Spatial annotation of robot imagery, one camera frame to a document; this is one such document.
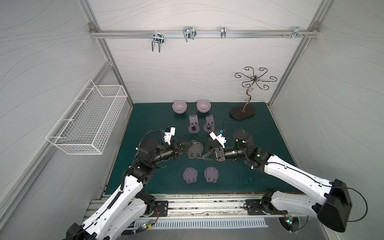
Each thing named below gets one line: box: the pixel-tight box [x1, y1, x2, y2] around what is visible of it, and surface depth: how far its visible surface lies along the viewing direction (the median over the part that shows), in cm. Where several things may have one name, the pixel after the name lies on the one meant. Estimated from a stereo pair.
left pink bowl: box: [172, 100, 188, 114], surface depth 116 cm
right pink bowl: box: [196, 99, 211, 113], surface depth 117 cm
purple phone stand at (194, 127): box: [188, 114, 200, 134], surface depth 103 cm
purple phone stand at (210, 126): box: [203, 114, 216, 133], surface depth 103 cm
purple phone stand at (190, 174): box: [183, 167, 198, 184], surface depth 86 cm
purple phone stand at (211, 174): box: [204, 166, 219, 183], surface depth 87 cm
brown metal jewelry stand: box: [230, 66, 278, 120], surface depth 100 cm
